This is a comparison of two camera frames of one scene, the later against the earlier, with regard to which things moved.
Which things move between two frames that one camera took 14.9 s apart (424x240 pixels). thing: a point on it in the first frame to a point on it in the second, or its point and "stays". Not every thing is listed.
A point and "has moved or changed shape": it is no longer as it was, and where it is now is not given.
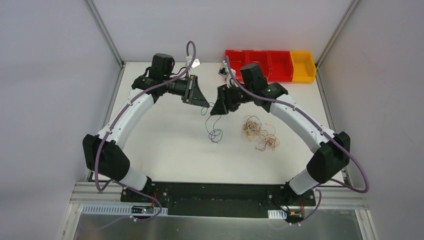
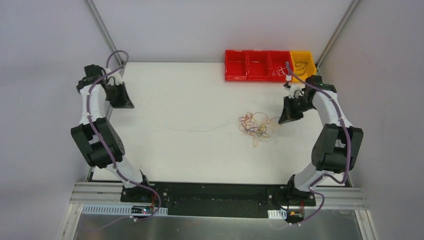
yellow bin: x=304 y=69 stays
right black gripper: x=225 y=98 to x=293 y=106
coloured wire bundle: x=252 y=127 has moved or changed shape
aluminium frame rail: x=348 y=197 stays
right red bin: x=280 y=66 stays
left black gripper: x=190 y=89 to x=118 y=93
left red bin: x=238 y=59 stays
